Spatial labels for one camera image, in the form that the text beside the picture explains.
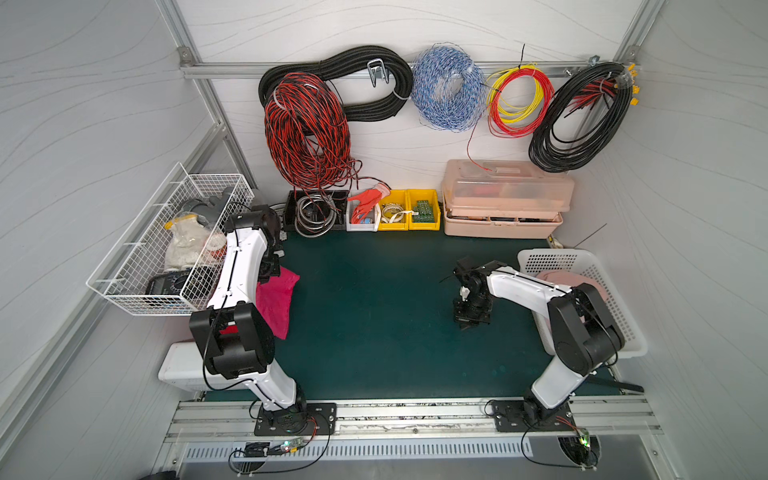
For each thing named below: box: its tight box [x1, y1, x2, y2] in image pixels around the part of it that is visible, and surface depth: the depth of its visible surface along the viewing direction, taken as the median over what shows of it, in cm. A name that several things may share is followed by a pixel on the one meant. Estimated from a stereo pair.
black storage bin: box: [285, 190, 348, 231], surface depth 113 cm
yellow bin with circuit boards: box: [407, 189, 441, 231], surface depth 121 cm
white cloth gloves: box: [164, 214, 227, 270], surface depth 69 cm
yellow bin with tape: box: [378, 189, 409, 231], surface depth 117 cm
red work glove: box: [348, 182, 391, 224], surface depth 117 cm
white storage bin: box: [346, 200, 381, 232], surface depth 113 cm
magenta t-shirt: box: [256, 266, 300, 340], surface depth 87 cm
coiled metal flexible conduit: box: [294, 194, 337, 238], surface depth 112 cm
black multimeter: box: [146, 266, 215, 301], surface depth 60 cm
